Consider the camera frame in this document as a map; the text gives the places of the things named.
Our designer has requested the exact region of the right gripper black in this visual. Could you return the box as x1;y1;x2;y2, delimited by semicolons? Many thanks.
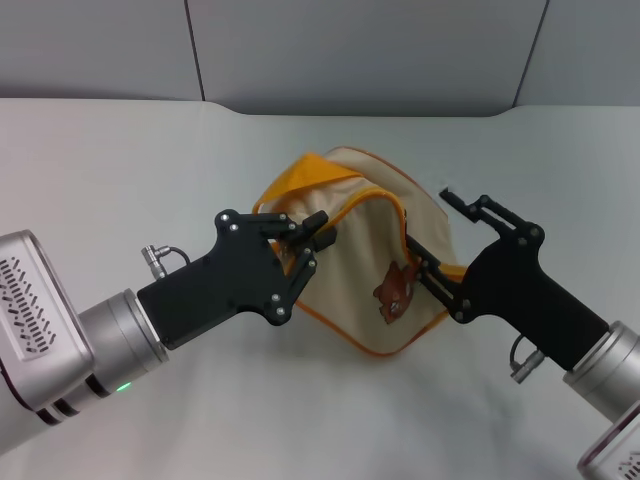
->
404;187;612;372

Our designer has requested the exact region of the beige food bag orange trim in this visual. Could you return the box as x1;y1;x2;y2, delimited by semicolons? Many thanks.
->
252;146;469;357

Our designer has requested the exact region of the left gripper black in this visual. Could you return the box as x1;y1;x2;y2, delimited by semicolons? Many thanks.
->
137;208;337;351

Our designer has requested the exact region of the left silver cable connector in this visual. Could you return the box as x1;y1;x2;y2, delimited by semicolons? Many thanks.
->
139;243;190;279

